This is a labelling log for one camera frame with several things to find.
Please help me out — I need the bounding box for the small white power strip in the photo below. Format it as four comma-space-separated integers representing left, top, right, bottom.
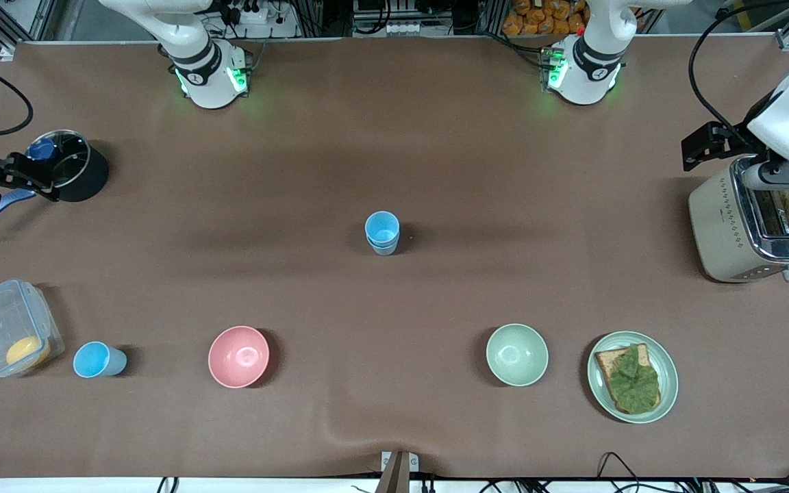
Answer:
382, 21, 431, 37

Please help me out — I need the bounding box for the white power strip with plugs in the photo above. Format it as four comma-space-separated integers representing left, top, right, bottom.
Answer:
220, 0, 299, 39

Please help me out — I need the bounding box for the yellow round food piece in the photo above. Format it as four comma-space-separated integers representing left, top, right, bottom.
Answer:
5, 336, 51, 370

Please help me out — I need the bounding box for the pale green plate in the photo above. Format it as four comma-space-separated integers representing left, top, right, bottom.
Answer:
587, 331, 679, 424

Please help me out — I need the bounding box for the green lettuce leaf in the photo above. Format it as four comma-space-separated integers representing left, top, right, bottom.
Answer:
607, 344, 662, 414

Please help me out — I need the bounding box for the black looped cable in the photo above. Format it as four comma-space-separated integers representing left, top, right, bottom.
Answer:
596, 451, 643, 493

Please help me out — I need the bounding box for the brown table cover mat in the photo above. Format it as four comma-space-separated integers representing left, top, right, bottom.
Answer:
0, 38, 789, 480

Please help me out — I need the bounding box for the glass pot lid blue knob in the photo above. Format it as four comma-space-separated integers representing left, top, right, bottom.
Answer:
27, 130, 91, 190

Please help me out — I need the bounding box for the beige and chrome toaster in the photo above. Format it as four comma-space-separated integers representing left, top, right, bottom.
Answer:
688, 161, 789, 283

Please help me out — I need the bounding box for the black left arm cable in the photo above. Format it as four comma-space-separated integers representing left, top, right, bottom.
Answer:
688, 0, 789, 141

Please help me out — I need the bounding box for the pink bowl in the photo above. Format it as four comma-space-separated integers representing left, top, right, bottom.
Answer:
208, 325, 271, 389

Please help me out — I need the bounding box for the toast slice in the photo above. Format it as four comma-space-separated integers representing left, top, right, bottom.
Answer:
594, 344, 662, 416

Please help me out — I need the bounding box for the black saucepan with blue handle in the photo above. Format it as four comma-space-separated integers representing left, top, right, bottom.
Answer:
0, 129, 110, 236

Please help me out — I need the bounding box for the pale green bowl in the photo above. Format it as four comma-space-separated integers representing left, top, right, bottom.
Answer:
486, 323, 549, 388

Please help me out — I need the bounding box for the blue plastic cup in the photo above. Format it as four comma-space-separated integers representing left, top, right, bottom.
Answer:
73, 341, 128, 379
365, 211, 401, 248

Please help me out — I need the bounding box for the bag of orange snacks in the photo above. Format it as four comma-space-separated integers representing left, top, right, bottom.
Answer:
502, 0, 588, 37

